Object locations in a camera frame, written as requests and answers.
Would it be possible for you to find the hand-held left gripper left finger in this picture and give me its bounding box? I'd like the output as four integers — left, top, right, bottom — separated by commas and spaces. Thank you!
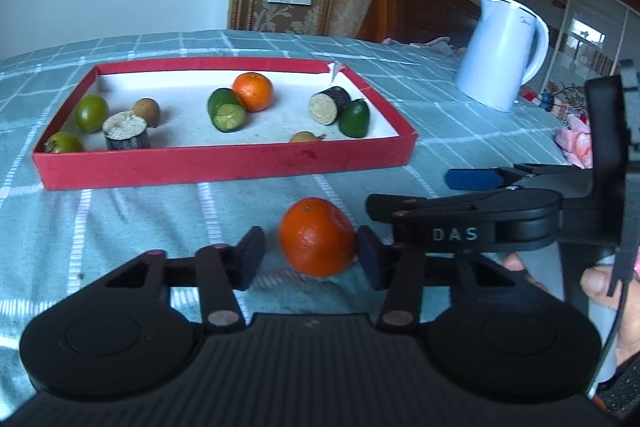
100, 226, 267, 334

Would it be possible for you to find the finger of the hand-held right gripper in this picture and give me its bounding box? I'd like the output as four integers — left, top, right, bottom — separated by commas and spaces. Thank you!
445, 163, 593, 192
366, 189, 560, 224

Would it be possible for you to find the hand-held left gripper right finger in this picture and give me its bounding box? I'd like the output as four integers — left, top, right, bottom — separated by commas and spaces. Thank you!
356, 225, 546, 334

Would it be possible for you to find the orange tangerine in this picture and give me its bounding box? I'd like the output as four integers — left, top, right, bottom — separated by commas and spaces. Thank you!
232, 72, 274, 113
278, 197, 357, 278

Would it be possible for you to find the dark green avocado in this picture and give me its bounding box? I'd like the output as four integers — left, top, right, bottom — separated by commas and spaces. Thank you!
338, 99, 371, 139

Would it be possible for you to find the red cardboard tray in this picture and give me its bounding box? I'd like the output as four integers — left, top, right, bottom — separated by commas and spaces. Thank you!
31, 58, 419, 192

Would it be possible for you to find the dark square block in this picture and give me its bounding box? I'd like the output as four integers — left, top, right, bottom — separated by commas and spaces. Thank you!
308, 86, 352, 126

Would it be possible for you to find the green cucumber piece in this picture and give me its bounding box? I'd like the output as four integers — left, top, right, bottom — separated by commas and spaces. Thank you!
207, 88, 248, 134

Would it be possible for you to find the green jujube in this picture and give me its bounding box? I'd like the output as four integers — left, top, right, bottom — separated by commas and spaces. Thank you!
44, 131, 86, 154
75, 94, 110, 134

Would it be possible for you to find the person's right forearm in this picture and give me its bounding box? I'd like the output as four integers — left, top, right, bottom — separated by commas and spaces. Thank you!
592, 349, 640, 423

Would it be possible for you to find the person's right hand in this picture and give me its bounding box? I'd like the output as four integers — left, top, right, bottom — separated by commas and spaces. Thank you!
502, 252, 640, 368

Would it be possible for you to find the pink patterned cloth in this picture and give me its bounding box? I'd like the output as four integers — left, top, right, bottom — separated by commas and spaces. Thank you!
520, 82, 596, 170

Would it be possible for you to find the green checked sheet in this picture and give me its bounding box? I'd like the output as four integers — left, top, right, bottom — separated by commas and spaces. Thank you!
0, 28, 640, 408

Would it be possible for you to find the white electric kettle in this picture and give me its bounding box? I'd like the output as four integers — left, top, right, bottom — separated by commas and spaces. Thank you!
454, 0, 550, 112

